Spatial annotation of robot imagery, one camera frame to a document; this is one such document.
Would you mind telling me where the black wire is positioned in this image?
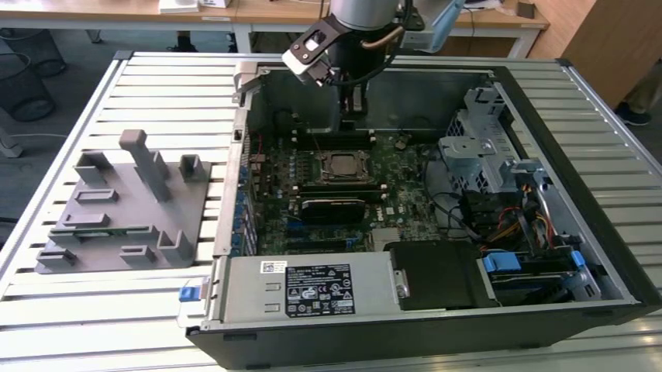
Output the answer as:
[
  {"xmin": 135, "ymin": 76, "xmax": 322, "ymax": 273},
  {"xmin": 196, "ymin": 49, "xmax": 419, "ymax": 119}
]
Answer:
[{"xmin": 422, "ymin": 145, "xmax": 484, "ymax": 243}]

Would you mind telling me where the silver power supply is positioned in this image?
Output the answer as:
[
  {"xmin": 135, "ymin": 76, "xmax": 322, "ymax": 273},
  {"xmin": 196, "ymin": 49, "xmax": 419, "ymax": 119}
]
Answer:
[{"xmin": 204, "ymin": 251, "xmax": 410, "ymax": 325}]

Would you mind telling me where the CPU socket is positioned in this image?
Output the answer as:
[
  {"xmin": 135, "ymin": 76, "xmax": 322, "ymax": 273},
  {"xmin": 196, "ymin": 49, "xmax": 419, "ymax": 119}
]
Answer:
[{"xmin": 318, "ymin": 150, "xmax": 372, "ymax": 184}]

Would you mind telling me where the white furniture foot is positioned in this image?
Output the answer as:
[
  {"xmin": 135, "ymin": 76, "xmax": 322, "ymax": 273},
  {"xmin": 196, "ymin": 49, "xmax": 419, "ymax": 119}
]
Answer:
[{"xmin": 0, "ymin": 126, "xmax": 25, "ymax": 159}]

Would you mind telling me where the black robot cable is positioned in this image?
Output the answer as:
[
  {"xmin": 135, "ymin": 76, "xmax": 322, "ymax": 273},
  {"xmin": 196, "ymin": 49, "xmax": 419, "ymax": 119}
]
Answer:
[{"xmin": 324, "ymin": 0, "xmax": 420, "ymax": 87}]

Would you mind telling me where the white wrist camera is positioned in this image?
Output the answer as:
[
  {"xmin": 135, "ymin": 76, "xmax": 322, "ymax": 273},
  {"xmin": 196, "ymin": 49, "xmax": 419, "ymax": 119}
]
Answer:
[{"xmin": 281, "ymin": 19, "xmax": 343, "ymax": 85}]

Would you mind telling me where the black open PC case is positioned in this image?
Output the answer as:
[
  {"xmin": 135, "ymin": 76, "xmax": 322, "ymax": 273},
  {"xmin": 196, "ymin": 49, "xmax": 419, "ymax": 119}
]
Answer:
[{"xmin": 184, "ymin": 60, "xmax": 662, "ymax": 371}]

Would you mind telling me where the copper cable sleeve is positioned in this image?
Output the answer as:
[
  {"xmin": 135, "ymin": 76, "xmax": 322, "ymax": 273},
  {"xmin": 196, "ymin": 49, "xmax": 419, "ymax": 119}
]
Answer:
[{"xmin": 360, "ymin": 26, "xmax": 403, "ymax": 51}]

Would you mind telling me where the person leg dark shoe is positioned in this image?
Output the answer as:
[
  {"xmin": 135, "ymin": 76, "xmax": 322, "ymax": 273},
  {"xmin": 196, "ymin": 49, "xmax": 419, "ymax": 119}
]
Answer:
[{"xmin": 614, "ymin": 64, "xmax": 662, "ymax": 127}]

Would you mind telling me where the black chair base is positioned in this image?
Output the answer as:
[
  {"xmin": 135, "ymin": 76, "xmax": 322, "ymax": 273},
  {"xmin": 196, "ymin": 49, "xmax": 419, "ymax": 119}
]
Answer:
[{"xmin": 168, "ymin": 33, "xmax": 199, "ymax": 53}]

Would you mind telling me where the black expansion card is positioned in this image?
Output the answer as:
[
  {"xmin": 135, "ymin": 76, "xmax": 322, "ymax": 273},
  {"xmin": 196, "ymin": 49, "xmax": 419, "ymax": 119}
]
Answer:
[{"xmin": 297, "ymin": 198, "xmax": 366, "ymax": 226}]

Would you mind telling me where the silver camera bracket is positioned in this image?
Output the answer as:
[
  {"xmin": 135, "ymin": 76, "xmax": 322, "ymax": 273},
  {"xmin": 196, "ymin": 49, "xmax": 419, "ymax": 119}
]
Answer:
[{"xmin": 400, "ymin": 29, "xmax": 436, "ymax": 52}]

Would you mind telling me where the black mesh bin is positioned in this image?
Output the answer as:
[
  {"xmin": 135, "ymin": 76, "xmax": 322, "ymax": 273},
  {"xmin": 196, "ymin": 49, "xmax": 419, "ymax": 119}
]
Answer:
[
  {"xmin": 0, "ymin": 52, "xmax": 56, "ymax": 123},
  {"xmin": 0, "ymin": 27, "xmax": 68, "ymax": 77}
]

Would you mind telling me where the silver drive cage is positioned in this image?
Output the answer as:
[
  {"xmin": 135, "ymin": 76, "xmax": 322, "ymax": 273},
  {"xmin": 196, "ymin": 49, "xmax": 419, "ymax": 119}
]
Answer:
[{"xmin": 436, "ymin": 87, "xmax": 524, "ymax": 195}]

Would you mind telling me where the metal socket cover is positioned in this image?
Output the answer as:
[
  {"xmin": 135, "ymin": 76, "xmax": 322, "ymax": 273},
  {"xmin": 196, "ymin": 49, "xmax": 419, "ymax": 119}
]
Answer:
[{"xmin": 319, "ymin": 150, "xmax": 371, "ymax": 182}]

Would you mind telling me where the grey parts rack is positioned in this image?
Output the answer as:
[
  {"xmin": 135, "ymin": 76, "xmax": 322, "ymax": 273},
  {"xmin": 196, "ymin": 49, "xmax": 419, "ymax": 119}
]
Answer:
[{"xmin": 35, "ymin": 129, "xmax": 213, "ymax": 275}]

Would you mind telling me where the blue disk carrier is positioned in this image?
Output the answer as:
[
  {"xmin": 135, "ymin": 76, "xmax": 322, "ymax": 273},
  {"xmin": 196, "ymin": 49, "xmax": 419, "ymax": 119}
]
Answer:
[{"xmin": 480, "ymin": 250, "xmax": 572, "ymax": 305}]

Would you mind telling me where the green motherboard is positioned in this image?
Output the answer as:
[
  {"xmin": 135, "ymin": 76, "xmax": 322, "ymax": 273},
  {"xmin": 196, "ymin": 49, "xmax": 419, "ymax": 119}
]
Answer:
[{"xmin": 241, "ymin": 129, "xmax": 470, "ymax": 257}]

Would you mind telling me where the black expansion slot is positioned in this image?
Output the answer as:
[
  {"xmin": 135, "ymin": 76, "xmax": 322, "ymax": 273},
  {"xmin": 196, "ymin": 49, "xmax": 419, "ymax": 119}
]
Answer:
[{"xmin": 285, "ymin": 239, "xmax": 348, "ymax": 251}]

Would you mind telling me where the silver CPU green board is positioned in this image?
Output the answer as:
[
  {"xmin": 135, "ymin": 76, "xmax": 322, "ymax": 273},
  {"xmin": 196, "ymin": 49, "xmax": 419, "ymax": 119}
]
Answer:
[{"xmin": 328, "ymin": 153, "xmax": 364, "ymax": 176}]

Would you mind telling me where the silver chipset heatsink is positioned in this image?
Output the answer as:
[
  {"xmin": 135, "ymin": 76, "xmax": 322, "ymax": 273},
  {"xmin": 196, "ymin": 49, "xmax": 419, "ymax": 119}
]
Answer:
[{"xmin": 370, "ymin": 228, "xmax": 402, "ymax": 249}]

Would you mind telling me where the yellow red wire bundle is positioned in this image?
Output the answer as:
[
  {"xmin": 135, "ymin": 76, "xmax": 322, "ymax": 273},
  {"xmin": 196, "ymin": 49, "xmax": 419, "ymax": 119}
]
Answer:
[{"xmin": 478, "ymin": 184, "xmax": 558, "ymax": 251}]

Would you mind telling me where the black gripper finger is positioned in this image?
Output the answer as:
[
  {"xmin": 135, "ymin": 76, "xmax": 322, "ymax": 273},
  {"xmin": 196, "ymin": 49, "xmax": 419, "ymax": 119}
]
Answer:
[{"xmin": 338, "ymin": 86, "xmax": 370, "ymax": 133}]

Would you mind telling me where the wooden cabinet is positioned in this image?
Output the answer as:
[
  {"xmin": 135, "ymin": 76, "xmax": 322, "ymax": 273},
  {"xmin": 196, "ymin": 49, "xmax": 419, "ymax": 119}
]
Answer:
[{"xmin": 526, "ymin": 0, "xmax": 662, "ymax": 109}]

